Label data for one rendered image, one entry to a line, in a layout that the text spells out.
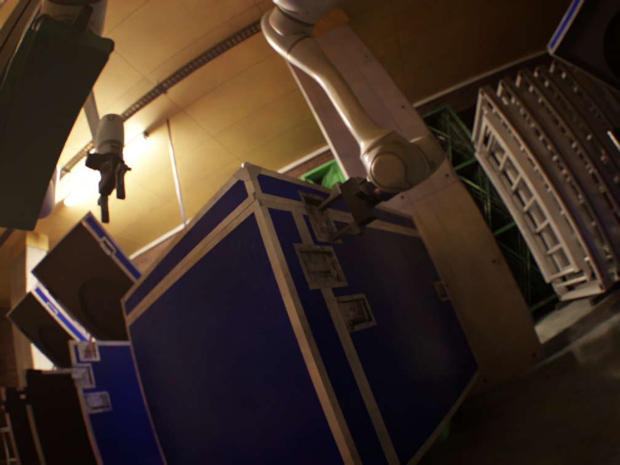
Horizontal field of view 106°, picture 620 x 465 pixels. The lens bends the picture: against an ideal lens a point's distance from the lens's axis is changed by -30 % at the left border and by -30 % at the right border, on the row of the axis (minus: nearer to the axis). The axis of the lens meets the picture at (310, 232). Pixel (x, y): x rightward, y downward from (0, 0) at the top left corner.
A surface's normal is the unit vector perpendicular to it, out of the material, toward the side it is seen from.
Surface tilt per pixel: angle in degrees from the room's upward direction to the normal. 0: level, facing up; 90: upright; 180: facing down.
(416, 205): 90
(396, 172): 116
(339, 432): 90
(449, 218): 90
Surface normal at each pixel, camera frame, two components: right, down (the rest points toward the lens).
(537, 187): -0.33, -0.25
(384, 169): -0.37, 0.34
